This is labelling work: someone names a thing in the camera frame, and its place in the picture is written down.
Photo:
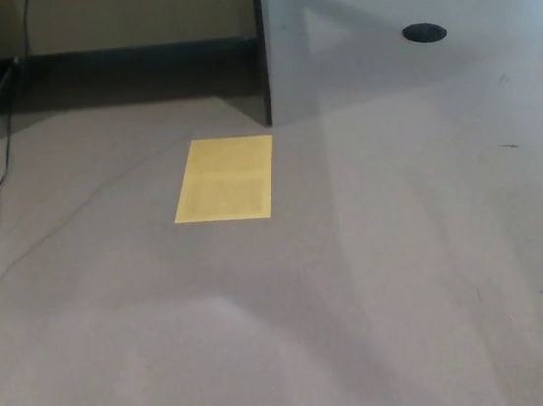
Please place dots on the black round floor cover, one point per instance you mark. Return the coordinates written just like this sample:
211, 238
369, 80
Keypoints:
424, 33

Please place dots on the yellow paper sheet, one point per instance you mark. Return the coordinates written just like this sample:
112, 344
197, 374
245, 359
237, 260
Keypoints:
226, 181

